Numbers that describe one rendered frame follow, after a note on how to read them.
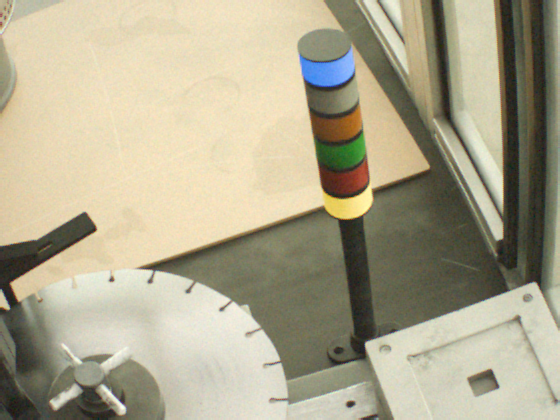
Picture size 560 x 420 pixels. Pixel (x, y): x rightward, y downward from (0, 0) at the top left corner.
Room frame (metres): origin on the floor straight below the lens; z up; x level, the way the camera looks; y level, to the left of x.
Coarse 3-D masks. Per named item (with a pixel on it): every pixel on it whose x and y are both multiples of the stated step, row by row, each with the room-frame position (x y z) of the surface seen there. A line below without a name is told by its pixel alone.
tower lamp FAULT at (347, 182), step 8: (320, 168) 0.78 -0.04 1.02; (352, 168) 0.77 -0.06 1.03; (360, 168) 0.77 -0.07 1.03; (320, 176) 0.79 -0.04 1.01; (328, 176) 0.78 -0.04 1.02; (336, 176) 0.77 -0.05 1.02; (344, 176) 0.77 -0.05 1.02; (352, 176) 0.77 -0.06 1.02; (360, 176) 0.77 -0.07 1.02; (368, 176) 0.78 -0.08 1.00; (328, 184) 0.78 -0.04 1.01; (336, 184) 0.77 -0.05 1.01; (344, 184) 0.77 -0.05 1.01; (352, 184) 0.77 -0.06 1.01; (360, 184) 0.77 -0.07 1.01; (328, 192) 0.78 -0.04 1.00; (336, 192) 0.77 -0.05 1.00; (344, 192) 0.77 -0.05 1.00; (352, 192) 0.77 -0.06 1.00
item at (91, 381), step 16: (64, 352) 0.65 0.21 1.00; (128, 352) 0.64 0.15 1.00; (80, 368) 0.62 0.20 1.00; (96, 368) 0.62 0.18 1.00; (112, 368) 0.63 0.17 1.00; (80, 384) 0.61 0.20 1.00; (96, 384) 0.60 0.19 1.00; (64, 400) 0.60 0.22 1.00; (96, 400) 0.60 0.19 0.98; (112, 400) 0.59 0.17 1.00
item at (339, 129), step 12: (360, 108) 0.79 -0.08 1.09; (312, 120) 0.78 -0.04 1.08; (324, 120) 0.77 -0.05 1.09; (336, 120) 0.77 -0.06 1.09; (348, 120) 0.77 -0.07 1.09; (360, 120) 0.78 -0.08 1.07; (312, 132) 0.79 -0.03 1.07; (324, 132) 0.77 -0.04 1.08; (336, 132) 0.77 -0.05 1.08; (348, 132) 0.77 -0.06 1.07
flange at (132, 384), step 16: (128, 368) 0.65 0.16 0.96; (144, 368) 0.65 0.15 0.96; (64, 384) 0.64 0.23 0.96; (112, 384) 0.62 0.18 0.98; (128, 384) 0.63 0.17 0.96; (144, 384) 0.63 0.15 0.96; (48, 400) 0.63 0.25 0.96; (80, 400) 0.61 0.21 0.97; (128, 400) 0.61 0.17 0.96; (144, 400) 0.61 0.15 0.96; (160, 400) 0.61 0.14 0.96; (64, 416) 0.60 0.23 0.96; (80, 416) 0.60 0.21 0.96; (96, 416) 0.60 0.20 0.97; (112, 416) 0.60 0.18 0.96; (128, 416) 0.60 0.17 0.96; (144, 416) 0.59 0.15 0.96; (160, 416) 0.60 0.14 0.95
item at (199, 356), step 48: (48, 288) 0.77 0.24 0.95; (96, 288) 0.76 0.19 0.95; (144, 288) 0.75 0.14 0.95; (192, 288) 0.74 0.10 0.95; (48, 336) 0.71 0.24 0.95; (96, 336) 0.70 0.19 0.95; (144, 336) 0.69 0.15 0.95; (192, 336) 0.68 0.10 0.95; (240, 336) 0.68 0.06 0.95; (48, 384) 0.65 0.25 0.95; (192, 384) 0.63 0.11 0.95; (240, 384) 0.62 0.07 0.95
